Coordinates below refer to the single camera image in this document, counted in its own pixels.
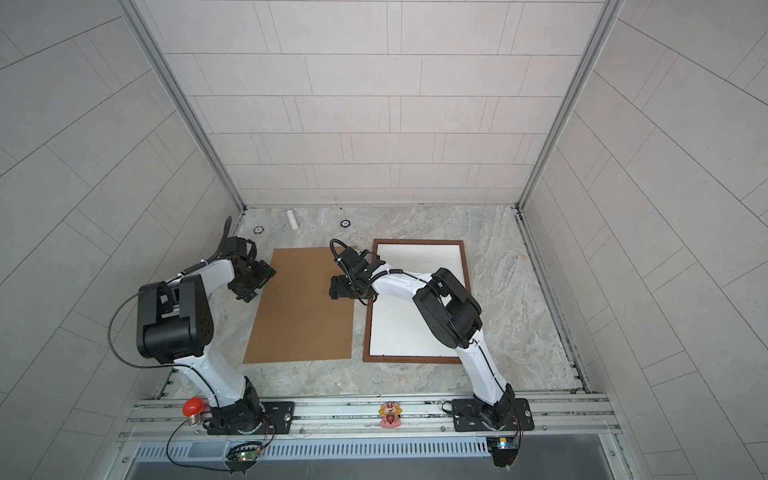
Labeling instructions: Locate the pink toy figurine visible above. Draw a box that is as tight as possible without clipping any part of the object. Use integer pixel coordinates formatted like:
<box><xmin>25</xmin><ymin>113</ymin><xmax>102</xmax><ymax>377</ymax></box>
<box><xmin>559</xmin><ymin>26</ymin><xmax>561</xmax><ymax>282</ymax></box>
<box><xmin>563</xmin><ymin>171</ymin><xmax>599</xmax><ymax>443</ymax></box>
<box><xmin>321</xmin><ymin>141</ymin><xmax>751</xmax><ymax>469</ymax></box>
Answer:
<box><xmin>379</xmin><ymin>402</ymin><xmax>402</xmax><ymax>429</ymax></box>

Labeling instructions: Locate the white cylinder tube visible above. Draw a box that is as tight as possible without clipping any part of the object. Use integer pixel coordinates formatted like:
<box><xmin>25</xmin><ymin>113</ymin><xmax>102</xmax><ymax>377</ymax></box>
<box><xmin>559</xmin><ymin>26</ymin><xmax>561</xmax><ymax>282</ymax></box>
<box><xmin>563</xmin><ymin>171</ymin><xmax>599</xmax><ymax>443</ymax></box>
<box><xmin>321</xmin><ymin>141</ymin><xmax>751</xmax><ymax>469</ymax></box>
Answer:
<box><xmin>286</xmin><ymin>210</ymin><xmax>299</xmax><ymax>231</ymax></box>

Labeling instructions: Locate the right circuit board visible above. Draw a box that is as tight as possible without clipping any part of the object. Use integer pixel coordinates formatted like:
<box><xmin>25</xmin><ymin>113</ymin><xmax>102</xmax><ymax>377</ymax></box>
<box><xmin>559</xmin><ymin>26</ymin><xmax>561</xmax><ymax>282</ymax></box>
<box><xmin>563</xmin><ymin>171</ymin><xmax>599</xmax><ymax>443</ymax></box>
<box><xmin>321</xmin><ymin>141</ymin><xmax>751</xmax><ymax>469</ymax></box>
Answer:
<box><xmin>486</xmin><ymin>436</ymin><xmax>520</xmax><ymax>468</ymax></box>

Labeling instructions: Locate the blue poster with white mat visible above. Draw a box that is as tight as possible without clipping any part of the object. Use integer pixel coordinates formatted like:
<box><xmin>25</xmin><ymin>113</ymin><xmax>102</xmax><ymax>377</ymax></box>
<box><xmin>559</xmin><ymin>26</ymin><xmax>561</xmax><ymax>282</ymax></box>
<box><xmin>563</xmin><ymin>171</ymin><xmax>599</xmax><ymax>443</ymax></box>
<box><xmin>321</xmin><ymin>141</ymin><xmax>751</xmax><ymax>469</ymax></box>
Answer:
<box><xmin>368</xmin><ymin>243</ymin><xmax>467</xmax><ymax>359</ymax></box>

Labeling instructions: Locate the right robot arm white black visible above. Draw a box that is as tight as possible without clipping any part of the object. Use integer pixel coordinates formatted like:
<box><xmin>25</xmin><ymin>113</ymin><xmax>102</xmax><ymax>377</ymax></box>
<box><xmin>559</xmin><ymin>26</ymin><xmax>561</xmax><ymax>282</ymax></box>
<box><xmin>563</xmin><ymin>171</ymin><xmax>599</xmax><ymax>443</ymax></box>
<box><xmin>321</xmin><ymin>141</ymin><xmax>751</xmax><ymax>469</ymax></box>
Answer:
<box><xmin>329</xmin><ymin>238</ymin><xmax>523</xmax><ymax>432</ymax></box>

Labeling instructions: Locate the brown wooden picture frame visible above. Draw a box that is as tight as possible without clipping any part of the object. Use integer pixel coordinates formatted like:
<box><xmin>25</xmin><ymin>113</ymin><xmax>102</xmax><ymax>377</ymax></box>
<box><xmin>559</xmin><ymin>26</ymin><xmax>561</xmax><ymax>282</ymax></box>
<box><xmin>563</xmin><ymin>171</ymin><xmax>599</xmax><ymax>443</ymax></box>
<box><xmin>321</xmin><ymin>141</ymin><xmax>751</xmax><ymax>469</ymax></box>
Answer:
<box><xmin>362</xmin><ymin>238</ymin><xmax>472</xmax><ymax>365</ymax></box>

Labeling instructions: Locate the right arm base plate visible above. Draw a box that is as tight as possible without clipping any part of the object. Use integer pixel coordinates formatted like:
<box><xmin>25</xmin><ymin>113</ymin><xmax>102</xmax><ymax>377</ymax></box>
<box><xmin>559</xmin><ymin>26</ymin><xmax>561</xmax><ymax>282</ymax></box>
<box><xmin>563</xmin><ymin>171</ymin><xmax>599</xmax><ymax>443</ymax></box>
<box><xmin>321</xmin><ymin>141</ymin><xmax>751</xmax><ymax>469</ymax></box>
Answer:
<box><xmin>451</xmin><ymin>398</ymin><xmax>535</xmax><ymax>433</ymax></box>

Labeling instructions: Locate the brown backing board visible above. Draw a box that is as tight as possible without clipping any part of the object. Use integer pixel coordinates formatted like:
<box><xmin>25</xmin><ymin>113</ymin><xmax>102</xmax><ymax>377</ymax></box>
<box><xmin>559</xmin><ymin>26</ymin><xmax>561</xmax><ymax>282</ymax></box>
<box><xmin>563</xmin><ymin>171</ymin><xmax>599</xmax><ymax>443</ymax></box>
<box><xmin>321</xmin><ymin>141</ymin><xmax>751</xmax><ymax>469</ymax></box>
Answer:
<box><xmin>243</xmin><ymin>247</ymin><xmax>354</xmax><ymax>364</ymax></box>

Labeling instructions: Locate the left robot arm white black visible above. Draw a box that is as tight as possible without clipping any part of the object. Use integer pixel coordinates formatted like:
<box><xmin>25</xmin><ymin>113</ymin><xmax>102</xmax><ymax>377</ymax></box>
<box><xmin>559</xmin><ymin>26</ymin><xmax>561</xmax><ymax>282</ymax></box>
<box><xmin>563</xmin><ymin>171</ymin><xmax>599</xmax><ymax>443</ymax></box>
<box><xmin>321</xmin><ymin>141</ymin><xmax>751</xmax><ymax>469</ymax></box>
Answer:
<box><xmin>136</xmin><ymin>237</ymin><xmax>276</xmax><ymax>435</ymax></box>

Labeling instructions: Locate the circuit board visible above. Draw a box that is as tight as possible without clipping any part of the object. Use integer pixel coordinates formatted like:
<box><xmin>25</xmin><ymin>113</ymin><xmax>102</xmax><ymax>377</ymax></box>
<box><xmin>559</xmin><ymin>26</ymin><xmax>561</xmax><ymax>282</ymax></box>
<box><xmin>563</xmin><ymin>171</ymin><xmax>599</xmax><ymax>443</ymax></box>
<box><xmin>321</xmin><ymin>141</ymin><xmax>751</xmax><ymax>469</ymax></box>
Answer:
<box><xmin>225</xmin><ymin>441</ymin><xmax>263</xmax><ymax>475</ymax></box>
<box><xmin>486</xmin><ymin>436</ymin><xmax>520</xmax><ymax>468</ymax></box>

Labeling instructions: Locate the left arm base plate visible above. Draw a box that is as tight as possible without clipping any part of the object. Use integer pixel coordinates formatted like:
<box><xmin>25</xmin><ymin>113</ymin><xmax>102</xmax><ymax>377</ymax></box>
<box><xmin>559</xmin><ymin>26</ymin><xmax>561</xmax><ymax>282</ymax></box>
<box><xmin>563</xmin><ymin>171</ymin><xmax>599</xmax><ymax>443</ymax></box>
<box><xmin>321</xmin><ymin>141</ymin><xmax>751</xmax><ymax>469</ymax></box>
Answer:
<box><xmin>203</xmin><ymin>401</ymin><xmax>295</xmax><ymax>435</ymax></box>

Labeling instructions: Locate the red emergency stop button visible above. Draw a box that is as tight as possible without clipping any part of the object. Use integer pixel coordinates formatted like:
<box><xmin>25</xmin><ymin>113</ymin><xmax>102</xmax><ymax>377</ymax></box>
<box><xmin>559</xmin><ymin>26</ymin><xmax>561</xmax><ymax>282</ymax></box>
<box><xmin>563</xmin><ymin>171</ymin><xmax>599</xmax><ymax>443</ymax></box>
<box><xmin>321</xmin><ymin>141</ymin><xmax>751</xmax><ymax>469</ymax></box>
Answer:
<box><xmin>182</xmin><ymin>397</ymin><xmax>207</xmax><ymax>426</ymax></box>

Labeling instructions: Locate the left circuit board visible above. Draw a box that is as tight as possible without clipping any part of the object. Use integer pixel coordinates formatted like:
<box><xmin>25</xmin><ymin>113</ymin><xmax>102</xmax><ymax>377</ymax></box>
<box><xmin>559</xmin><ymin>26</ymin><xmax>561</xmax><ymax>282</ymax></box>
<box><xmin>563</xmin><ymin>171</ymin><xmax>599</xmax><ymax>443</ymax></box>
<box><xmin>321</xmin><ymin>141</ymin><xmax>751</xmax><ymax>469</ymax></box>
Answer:
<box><xmin>225</xmin><ymin>441</ymin><xmax>263</xmax><ymax>475</ymax></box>

